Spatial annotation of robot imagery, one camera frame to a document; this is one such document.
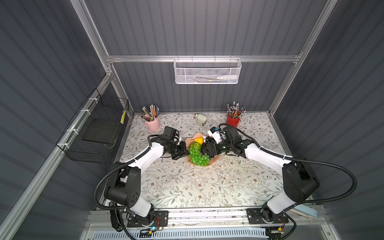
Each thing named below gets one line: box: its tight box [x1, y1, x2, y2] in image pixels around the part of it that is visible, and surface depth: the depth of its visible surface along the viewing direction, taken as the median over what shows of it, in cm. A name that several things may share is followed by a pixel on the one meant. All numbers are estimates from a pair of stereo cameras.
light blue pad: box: [293, 204, 318, 218], surface depth 72 cm
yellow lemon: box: [194, 137, 204, 145], surface depth 100 cm
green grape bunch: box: [188, 147, 210, 167], surface depth 87 cm
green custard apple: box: [189, 141, 201, 151], surface depth 95 cm
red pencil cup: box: [226, 115, 241, 128], surface depth 106 cm
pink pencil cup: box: [143, 114, 161, 132], surface depth 105 cm
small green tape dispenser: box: [195, 113, 208, 127], surface depth 111 cm
